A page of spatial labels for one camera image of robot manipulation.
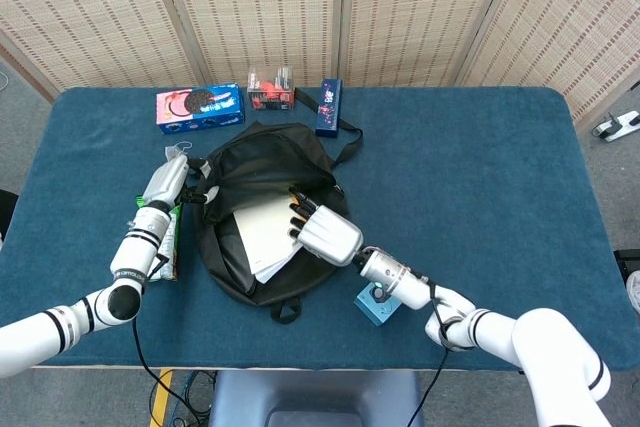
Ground woven bamboo screen panel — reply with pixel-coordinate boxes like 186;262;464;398
152;0;351;91
457;0;640;123
339;0;531;89
0;0;211;103

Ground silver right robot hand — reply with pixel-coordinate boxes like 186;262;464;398
287;190;365;268

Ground dark blue slim box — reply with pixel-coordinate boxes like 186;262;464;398
315;77;344;139

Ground green white snack bag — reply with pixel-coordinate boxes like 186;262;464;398
135;194;181;283

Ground light blue speaker box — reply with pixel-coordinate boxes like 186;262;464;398
353;280;401;328

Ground clear box with red parts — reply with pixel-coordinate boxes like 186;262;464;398
246;65;296;112

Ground small clear packet with string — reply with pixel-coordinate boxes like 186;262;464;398
163;141;194;163

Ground black fabric backpack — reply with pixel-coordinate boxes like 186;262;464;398
194;88;364;324

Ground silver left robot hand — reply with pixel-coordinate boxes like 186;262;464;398
137;154;221;213

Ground blue tablecloth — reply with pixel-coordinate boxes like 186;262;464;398
0;85;640;372

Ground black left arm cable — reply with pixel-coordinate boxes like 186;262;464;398
130;316;177;427

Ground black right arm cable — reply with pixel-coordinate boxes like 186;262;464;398
405;274;471;427

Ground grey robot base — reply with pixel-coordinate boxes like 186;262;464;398
208;370;424;427

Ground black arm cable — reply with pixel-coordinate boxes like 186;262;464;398
405;274;471;427
130;316;177;427

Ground cream notebook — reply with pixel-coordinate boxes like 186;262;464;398
232;195;307;284

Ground black floor cables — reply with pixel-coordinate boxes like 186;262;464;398
169;370;219;427

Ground blue cookie box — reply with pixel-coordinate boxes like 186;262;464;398
155;82;247;136

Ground black floor box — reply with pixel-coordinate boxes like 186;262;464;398
613;249;640;316

